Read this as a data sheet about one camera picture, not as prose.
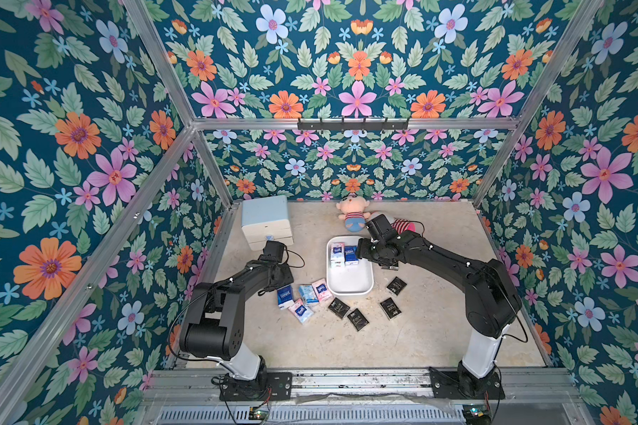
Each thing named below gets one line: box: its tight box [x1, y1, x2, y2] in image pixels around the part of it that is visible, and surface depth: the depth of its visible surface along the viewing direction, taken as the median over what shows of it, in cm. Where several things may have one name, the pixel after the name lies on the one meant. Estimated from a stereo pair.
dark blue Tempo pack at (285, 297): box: [276, 285, 296, 310], surface depth 88 cm
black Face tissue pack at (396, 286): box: [386, 276, 407, 296], surface depth 93 cm
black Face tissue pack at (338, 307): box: [327, 296, 351, 319], surface depth 88 cm
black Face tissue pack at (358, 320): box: [347, 308, 370, 332], surface depth 86 cm
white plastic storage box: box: [326, 235, 374, 297], surface depth 98 cm
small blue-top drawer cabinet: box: [241, 194, 294, 252], surface depth 97 cm
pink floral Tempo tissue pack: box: [329, 241, 345, 268], surface depth 98 cm
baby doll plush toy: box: [335, 192, 372, 233], surface depth 113 cm
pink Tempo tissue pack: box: [311, 278, 335, 303], surface depth 92 cm
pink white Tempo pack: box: [287, 298, 315, 325], surface depth 87 cm
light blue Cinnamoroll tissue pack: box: [298, 284, 320, 307], surface depth 90 cm
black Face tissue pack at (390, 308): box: [379, 297, 403, 321], surface depth 88 cm
